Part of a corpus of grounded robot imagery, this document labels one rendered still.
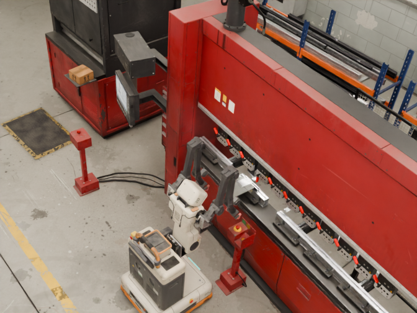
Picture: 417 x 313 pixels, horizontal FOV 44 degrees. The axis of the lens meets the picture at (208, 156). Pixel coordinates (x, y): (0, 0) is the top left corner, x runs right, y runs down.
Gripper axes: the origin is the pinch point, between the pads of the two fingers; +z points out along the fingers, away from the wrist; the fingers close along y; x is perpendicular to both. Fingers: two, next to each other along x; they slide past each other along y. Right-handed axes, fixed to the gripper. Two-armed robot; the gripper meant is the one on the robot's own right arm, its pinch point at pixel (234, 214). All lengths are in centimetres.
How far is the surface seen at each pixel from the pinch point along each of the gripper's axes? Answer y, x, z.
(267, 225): -19.2, -15.5, 21.5
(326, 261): -82, -24, 16
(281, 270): -49, 3, 49
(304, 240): -55, -26, 17
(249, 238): -15.8, 4.1, 23.2
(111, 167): 207, 48, 88
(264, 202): -1.6, -30.1, 21.2
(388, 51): 141, -387, 260
